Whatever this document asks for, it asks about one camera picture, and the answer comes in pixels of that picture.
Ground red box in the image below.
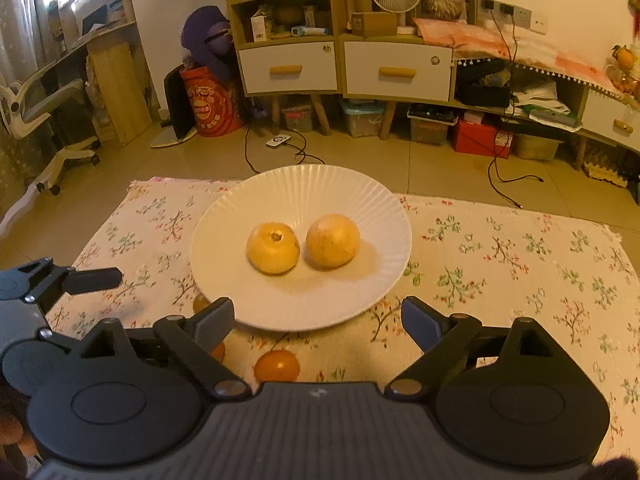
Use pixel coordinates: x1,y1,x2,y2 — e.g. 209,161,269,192
452,118,515,160

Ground purple plush toy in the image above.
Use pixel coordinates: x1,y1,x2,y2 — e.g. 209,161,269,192
180,5,236,82

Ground floral tablecloth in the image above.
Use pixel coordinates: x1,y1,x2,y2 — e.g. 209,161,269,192
42,176,640,467

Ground pink fringed cloth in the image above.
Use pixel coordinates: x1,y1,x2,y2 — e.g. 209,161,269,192
412,17,640,97

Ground wooden board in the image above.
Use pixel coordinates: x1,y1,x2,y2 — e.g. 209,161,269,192
87,42,154,147

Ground low wooden cabinet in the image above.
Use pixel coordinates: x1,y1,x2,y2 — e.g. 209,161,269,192
452,57,640,172

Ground black bag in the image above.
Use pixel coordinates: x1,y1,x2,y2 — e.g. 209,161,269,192
457,62,512,109

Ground wooden desk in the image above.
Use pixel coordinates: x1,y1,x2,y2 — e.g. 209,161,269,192
47,19,139,91

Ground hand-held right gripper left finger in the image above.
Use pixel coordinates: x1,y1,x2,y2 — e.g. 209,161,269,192
77,296,251,402

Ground clear plastic storage box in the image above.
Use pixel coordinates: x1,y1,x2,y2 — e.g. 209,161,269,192
342,101,386,139
407,107,459,145

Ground beige box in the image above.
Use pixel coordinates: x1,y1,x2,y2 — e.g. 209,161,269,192
513,132,561,161

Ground wall sockets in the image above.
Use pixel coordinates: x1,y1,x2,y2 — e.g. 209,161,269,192
478,0,534,29

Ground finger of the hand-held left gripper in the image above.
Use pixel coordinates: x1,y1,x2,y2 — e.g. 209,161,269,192
0,257,124,306

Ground red printed bag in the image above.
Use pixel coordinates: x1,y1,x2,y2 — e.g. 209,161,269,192
180,65,245,137

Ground white ribbed plate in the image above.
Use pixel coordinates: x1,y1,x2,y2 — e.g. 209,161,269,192
190,164,413,332

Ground yellow pear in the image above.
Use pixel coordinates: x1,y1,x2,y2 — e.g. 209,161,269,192
246,221,301,276
305,214,361,269

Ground black cable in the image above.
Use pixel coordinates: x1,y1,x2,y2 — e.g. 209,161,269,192
243,124,309,177
486,9,545,209

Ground white low cabinet drawer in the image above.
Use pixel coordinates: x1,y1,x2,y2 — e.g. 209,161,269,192
582,88,640,154

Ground wooden shelf cabinet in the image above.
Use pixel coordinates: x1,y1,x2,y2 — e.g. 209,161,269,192
219,0,344,97
339,0,457,104

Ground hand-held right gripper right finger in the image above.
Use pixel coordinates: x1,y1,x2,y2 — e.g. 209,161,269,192
383,296,557,397

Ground black flat board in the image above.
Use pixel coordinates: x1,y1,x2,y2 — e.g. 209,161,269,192
163,65,199,142

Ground cardboard box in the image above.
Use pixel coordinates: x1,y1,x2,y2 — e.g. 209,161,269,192
351,11,399,38

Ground orange fruit decoration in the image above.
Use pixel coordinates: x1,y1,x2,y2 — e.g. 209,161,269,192
606,44,640,94

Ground white office chair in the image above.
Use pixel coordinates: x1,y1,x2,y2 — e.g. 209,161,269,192
0,78,101,196

